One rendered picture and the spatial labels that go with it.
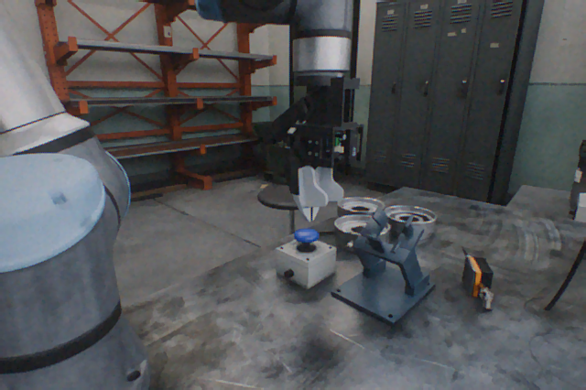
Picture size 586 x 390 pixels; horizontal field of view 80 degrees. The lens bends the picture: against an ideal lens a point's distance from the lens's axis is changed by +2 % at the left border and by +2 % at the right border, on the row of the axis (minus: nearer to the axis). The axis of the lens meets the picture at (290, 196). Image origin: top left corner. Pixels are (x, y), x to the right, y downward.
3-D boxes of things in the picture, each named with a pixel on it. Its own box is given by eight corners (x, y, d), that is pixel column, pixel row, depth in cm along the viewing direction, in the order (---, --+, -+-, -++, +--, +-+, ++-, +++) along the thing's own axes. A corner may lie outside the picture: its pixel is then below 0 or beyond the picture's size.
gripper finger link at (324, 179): (334, 228, 51) (337, 167, 48) (304, 218, 55) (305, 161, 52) (346, 222, 53) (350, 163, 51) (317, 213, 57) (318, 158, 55)
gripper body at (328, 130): (330, 174, 45) (333, 74, 41) (282, 164, 50) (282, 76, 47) (363, 165, 50) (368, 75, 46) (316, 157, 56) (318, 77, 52)
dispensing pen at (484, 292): (472, 235, 62) (503, 286, 46) (469, 257, 63) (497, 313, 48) (459, 234, 62) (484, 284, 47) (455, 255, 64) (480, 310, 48)
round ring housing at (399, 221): (409, 220, 81) (411, 202, 80) (446, 236, 72) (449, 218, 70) (372, 226, 77) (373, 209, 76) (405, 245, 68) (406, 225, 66)
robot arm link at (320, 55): (280, 40, 46) (320, 46, 51) (280, 78, 47) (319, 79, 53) (326, 35, 41) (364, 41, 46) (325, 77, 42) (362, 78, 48)
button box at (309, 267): (303, 258, 62) (303, 232, 61) (335, 272, 58) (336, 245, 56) (270, 276, 57) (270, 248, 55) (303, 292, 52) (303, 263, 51)
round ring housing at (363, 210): (331, 225, 77) (332, 208, 76) (341, 211, 87) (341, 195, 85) (381, 232, 74) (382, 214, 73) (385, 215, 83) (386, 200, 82)
